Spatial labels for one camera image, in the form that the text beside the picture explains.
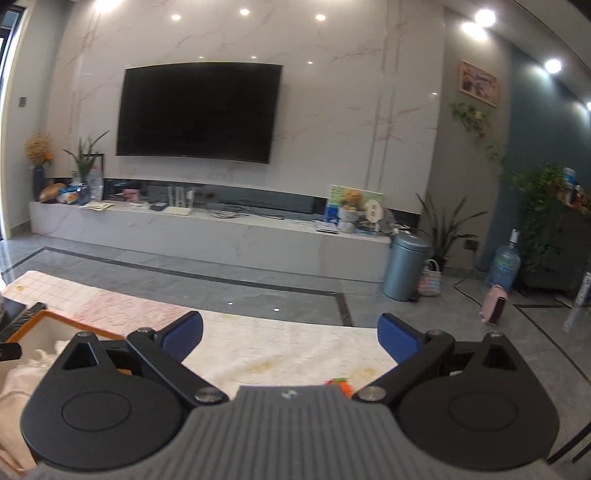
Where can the green picture board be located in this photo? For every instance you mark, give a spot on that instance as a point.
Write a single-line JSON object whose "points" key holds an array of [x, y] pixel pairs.
{"points": [[333, 198]]}

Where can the green potted plant in vase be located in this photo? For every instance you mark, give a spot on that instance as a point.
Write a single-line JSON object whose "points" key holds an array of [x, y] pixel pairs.
{"points": [[85, 161]]}

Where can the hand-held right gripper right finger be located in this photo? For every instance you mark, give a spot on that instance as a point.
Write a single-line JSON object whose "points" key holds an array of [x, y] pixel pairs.
{"points": [[396, 337]]}

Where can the long-leaf floor plant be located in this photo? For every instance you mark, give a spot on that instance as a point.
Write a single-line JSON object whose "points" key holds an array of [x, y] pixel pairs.
{"points": [[445, 230]]}

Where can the hanging vine plant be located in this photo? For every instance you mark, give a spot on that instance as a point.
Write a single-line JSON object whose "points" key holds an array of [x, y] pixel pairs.
{"points": [[475, 120]]}

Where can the black wall television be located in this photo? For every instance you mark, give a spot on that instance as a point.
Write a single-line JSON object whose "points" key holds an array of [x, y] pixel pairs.
{"points": [[198, 115]]}

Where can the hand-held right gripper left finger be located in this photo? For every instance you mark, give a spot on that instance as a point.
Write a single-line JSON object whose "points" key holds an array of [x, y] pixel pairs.
{"points": [[184, 334]]}

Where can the dried yellow flowers dark vase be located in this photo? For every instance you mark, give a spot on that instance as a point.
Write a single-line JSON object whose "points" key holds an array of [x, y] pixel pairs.
{"points": [[39, 157]]}

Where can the white fluffy cloth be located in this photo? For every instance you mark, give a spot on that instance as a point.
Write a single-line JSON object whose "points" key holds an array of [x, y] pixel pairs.
{"points": [[44, 355]]}

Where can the white router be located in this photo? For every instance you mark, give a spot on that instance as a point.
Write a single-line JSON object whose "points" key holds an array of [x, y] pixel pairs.
{"points": [[180, 207]]}

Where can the pastel woven basket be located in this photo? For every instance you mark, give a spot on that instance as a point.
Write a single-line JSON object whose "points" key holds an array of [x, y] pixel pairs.
{"points": [[430, 279]]}

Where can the orange carrot toy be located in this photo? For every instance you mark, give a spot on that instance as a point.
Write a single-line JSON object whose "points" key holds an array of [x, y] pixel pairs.
{"points": [[339, 384]]}

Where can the pink space heater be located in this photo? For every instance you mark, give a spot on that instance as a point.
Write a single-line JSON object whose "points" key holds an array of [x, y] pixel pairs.
{"points": [[493, 305]]}

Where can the framed wall picture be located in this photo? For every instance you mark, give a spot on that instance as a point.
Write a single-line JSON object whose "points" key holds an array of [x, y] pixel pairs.
{"points": [[479, 84]]}

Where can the marble television console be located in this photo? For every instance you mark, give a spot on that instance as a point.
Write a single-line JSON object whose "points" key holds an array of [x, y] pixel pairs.
{"points": [[207, 240]]}

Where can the dark grey cabinet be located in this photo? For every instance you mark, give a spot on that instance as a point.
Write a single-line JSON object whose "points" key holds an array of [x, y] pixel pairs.
{"points": [[558, 258]]}

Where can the papers on console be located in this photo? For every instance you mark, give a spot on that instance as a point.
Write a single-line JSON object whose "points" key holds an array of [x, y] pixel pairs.
{"points": [[98, 205]]}

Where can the bronze round ornament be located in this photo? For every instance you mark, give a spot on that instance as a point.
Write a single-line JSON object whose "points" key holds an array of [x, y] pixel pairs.
{"points": [[51, 194]]}

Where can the black remote control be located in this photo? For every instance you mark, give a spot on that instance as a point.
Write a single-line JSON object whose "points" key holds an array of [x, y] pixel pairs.
{"points": [[25, 318]]}

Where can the white upright panel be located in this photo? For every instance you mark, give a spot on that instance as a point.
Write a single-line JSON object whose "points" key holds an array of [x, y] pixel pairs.
{"points": [[577, 300]]}

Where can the blue snack bags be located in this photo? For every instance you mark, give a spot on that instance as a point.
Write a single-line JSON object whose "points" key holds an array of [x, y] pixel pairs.
{"points": [[70, 196]]}

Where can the bushy green potted plant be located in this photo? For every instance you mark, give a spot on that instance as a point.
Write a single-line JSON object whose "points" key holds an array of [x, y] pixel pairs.
{"points": [[540, 203]]}

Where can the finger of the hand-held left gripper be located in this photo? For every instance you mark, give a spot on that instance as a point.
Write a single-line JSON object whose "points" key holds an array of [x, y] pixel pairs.
{"points": [[10, 351]]}

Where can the blue water jug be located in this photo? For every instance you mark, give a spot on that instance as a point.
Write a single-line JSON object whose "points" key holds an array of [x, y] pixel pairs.
{"points": [[504, 265]]}

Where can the white flat box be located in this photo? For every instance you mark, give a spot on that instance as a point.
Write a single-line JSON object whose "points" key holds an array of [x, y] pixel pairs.
{"points": [[328, 228]]}

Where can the pale pink cloth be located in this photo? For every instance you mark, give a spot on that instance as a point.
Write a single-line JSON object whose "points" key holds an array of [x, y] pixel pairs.
{"points": [[14, 406]]}

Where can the grey metal trash can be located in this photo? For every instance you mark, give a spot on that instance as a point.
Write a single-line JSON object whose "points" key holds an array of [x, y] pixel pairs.
{"points": [[406, 267]]}

